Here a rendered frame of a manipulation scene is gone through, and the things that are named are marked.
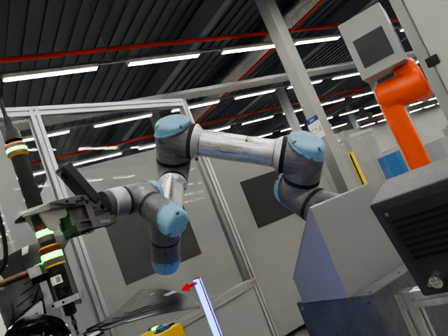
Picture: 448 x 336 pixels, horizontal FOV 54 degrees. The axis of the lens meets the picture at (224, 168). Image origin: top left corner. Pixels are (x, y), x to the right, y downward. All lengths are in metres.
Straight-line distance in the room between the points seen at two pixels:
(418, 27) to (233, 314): 1.62
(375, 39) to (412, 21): 2.32
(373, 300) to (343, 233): 0.19
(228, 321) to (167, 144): 1.10
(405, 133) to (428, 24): 2.49
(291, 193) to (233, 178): 3.48
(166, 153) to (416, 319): 0.86
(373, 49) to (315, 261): 3.57
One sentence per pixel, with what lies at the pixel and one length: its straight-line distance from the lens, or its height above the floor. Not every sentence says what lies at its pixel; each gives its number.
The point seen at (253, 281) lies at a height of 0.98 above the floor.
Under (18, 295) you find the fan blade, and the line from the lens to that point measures 1.11.
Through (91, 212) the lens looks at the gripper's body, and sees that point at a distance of 1.04.
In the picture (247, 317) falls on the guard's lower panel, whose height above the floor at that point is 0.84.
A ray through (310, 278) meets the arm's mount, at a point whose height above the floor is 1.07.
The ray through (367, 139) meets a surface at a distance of 8.86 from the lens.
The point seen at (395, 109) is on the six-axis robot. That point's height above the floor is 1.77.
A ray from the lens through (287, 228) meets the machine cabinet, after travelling 5.07.
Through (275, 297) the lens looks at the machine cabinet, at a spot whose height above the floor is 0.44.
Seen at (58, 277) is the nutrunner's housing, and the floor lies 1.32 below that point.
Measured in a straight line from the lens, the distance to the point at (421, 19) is 2.33.
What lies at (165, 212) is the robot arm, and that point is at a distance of 1.05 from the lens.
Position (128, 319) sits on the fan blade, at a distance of 1.01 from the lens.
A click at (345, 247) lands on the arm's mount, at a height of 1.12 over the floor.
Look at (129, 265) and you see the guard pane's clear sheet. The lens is 1.94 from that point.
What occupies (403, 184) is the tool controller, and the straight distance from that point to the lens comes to 0.80.
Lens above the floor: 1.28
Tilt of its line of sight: 8 degrees up
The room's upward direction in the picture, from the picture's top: 22 degrees counter-clockwise
